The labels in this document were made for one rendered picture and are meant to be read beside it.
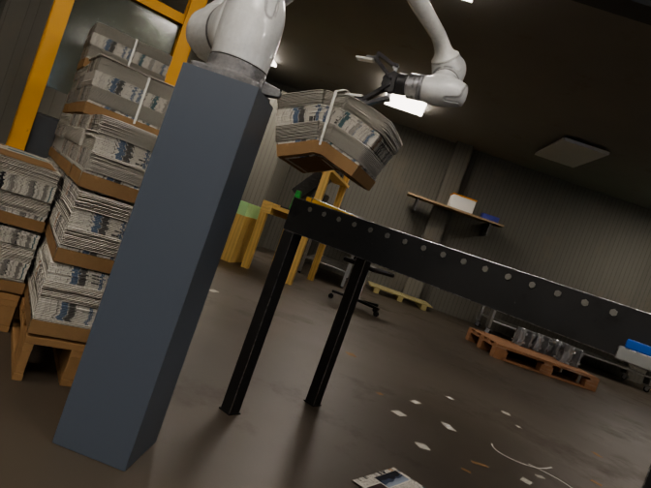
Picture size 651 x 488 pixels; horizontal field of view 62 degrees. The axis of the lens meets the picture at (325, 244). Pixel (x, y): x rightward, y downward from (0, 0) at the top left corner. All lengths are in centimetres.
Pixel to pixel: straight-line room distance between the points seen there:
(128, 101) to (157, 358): 122
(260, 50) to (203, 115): 22
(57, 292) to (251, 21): 97
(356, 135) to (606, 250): 899
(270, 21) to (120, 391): 99
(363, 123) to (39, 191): 115
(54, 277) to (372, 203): 832
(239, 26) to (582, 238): 939
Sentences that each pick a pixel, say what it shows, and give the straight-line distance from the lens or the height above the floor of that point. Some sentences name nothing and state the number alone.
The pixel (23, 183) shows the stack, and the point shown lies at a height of 53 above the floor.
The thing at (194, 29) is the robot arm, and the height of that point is 113.
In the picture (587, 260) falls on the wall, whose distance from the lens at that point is 1049.
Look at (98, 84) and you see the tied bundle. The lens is 231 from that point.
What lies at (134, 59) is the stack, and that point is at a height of 119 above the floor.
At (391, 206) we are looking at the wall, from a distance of 978.
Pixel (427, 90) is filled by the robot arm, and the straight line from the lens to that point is 197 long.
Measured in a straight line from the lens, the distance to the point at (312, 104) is 195.
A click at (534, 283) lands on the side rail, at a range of 148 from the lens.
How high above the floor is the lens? 74
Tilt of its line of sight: 2 degrees down
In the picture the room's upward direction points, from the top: 20 degrees clockwise
